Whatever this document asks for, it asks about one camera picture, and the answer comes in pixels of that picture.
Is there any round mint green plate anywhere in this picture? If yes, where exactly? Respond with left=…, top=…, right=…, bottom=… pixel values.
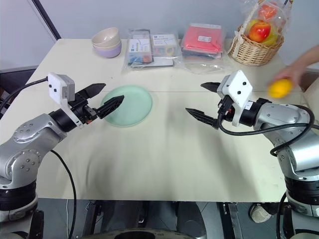
left=100, top=85, right=153, bottom=128

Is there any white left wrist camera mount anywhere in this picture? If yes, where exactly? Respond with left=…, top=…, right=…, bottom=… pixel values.
left=47, top=72, right=84, bottom=129

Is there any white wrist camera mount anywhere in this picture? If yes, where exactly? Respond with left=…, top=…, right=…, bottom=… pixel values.
left=216, top=70, right=253, bottom=126
left=47, top=72, right=84, bottom=129

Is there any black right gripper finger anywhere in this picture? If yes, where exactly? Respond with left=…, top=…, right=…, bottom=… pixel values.
left=185, top=107, right=220, bottom=130
left=200, top=81, right=222, bottom=94

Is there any white boxed scissors set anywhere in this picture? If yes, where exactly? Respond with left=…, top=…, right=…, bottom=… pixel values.
left=151, top=33, right=176, bottom=58

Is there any green pear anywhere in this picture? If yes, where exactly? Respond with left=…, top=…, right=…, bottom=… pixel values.
left=261, top=26, right=280, bottom=47

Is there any empty clear plastic bag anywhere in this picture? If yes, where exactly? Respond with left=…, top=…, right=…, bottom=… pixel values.
left=183, top=59, right=225, bottom=75

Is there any white sneaker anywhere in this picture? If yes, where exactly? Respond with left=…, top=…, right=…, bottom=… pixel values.
left=249, top=202, right=273, bottom=224

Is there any red item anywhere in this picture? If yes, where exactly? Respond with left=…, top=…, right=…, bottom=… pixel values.
left=257, top=2, right=279, bottom=22

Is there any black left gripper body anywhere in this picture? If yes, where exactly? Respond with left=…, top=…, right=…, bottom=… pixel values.
left=67, top=90, right=101, bottom=124

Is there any yellow lemon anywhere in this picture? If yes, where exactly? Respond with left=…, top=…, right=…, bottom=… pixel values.
left=267, top=79, right=293, bottom=99

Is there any person's bare hand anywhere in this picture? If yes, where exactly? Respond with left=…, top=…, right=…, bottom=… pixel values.
left=276, top=62, right=308, bottom=87

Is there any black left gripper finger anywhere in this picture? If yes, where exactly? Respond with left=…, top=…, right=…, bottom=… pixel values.
left=96, top=95, right=125, bottom=119
left=82, top=83, right=107, bottom=99

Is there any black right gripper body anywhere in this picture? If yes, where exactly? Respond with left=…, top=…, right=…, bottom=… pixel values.
left=217, top=95, right=235, bottom=122

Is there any woven wicker basket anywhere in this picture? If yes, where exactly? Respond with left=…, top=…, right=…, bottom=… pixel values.
left=228, top=24, right=285, bottom=67

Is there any bagged stationery set black frame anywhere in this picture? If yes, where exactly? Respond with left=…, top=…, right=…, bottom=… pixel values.
left=127, top=29, right=154, bottom=67

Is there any purple bowl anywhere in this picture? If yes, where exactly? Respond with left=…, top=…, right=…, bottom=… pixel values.
left=92, top=39, right=123, bottom=59

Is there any red yellow apple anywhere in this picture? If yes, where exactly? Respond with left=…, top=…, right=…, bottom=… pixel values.
left=247, top=20, right=272, bottom=43

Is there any black furniture piece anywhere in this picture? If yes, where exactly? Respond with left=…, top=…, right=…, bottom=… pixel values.
left=0, top=67, right=38, bottom=110

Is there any red cloth in plastic bag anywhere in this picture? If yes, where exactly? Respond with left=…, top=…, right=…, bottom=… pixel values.
left=180, top=23, right=226, bottom=60

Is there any beige bowl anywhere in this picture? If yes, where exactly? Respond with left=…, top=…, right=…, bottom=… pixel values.
left=91, top=27, right=122, bottom=48

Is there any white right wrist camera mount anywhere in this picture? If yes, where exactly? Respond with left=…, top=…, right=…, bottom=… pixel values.
left=216, top=70, right=253, bottom=126

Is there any black table leg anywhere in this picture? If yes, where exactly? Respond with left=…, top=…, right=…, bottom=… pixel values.
left=222, top=202, right=244, bottom=239
left=85, top=200, right=106, bottom=236

